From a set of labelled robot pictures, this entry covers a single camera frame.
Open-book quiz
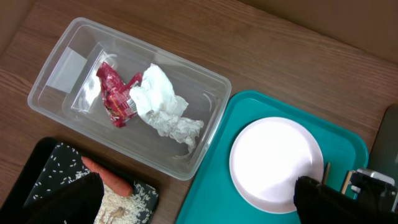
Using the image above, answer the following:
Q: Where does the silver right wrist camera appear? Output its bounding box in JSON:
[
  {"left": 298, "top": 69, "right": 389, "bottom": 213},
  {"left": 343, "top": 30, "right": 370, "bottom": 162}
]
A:
[{"left": 356, "top": 168, "right": 395, "bottom": 186}]

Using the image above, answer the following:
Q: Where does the red snack wrapper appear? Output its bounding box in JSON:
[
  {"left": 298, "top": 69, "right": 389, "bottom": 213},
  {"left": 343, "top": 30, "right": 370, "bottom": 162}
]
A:
[{"left": 96, "top": 62, "right": 142, "bottom": 128}]

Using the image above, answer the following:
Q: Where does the black tray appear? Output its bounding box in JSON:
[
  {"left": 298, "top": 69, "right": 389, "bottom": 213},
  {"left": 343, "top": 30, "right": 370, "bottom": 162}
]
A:
[{"left": 0, "top": 136, "right": 161, "bottom": 224}]

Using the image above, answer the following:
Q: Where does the orange carrot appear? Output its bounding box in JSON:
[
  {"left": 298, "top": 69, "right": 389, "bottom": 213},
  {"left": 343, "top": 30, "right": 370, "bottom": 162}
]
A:
[{"left": 81, "top": 156, "right": 133, "bottom": 197}]

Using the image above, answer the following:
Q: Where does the clear plastic bin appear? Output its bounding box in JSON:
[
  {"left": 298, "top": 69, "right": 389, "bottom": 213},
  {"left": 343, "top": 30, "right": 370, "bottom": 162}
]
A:
[{"left": 28, "top": 17, "right": 231, "bottom": 180}]

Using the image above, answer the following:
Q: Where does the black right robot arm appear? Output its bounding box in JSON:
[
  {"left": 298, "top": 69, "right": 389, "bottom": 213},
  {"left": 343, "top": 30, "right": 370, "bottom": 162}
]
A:
[{"left": 350, "top": 104, "right": 397, "bottom": 213}]

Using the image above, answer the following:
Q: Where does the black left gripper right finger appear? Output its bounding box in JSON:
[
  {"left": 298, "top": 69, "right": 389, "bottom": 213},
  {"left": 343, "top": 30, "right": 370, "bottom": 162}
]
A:
[{"left": 294, "top": 176, "right": 397, "bottom": 224}]

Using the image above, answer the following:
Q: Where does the pile of rice and peanuts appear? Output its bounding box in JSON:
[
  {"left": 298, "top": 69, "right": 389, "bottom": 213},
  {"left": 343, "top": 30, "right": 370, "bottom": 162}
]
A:
[{"left": 30, "top": 142, "right": 156, "bottom": 224}]

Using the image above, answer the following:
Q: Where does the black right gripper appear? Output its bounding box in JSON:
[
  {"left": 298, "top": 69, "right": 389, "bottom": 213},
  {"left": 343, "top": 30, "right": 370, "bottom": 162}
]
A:
[{"left": 350, "top": 171, "right": 397, "bottom": 213}]

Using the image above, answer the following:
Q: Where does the pink plate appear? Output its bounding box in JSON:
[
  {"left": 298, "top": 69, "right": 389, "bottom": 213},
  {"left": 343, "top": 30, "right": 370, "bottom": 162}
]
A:
[{"left": 229, "top": 117, "right": 324, "bottom": 214}]

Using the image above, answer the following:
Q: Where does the teal plastic tray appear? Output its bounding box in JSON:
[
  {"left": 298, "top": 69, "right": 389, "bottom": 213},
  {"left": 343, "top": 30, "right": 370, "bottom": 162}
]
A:
[{"left": 177, "top": 90, "right": 369, "bottom": 224}]

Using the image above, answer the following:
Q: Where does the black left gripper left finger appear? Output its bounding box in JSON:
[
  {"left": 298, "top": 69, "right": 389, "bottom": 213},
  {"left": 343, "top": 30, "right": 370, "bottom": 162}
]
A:
[{"left": 1, "top": 172, "right": 104, "bottom": 223}]

